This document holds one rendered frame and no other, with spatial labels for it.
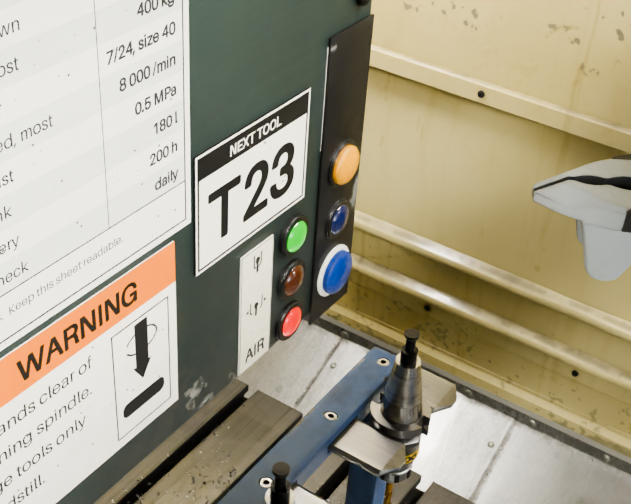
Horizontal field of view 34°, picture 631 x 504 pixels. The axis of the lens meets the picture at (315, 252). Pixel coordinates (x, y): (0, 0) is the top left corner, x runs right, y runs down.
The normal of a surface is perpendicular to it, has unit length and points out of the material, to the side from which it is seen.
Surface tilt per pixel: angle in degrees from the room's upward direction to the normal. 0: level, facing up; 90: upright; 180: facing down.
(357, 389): 0
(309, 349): 24
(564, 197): 42
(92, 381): 90
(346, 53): 90
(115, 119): 90
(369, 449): 0
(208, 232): 90
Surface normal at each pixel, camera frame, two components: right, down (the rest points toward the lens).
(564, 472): -0.18, -0.56
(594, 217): -0.44, 0.50
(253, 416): 0.06, -0.81
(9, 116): 0.83, 0.36
